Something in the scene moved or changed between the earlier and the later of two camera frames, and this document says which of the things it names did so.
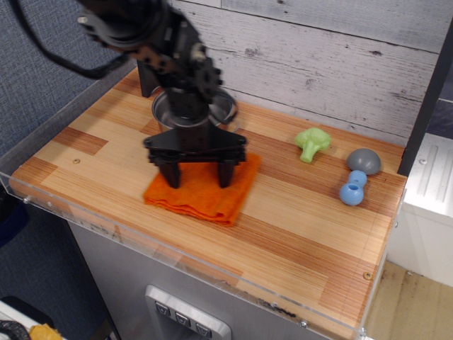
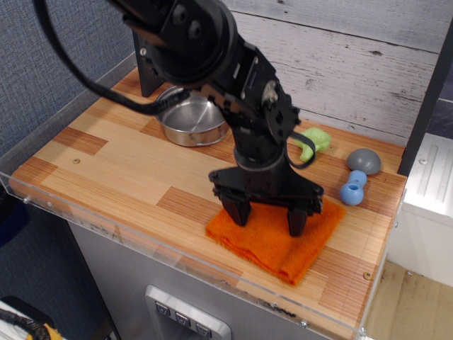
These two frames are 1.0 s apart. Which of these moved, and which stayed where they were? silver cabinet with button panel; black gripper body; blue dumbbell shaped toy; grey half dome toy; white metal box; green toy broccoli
Moved: black gripper body
Stayed: grey half dome toy; white metal box; blue dumbbell shaped toy; silver cabinet with button panel; green toy broccoli
